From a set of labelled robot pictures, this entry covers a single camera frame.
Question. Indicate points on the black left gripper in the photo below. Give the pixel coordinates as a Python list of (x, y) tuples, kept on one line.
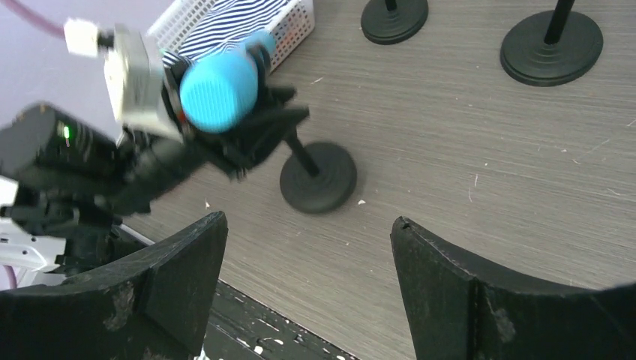
[(235, 151)]

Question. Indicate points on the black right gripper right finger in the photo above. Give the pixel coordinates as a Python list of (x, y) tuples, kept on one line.
[(460, 305)]

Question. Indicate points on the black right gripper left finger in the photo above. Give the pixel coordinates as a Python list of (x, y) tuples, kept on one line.
[(151, 304)]

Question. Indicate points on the blue microphone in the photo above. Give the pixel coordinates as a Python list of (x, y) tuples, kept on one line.
[(219, 89)]

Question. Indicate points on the black front microphone stand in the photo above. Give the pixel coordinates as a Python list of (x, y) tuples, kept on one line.
[(318, 177)]

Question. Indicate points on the black microphone stand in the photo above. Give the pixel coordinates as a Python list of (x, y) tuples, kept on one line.
[(551, 48), (318, 177), (387, 22)]

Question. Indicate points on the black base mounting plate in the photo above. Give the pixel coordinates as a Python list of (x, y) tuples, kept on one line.
[(240, 327)]

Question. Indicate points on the blue striped cloth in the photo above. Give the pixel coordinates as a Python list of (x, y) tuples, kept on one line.
[(228, 25)]

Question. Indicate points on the white plastic basket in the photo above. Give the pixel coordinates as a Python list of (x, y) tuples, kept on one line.
[(290, 28)]

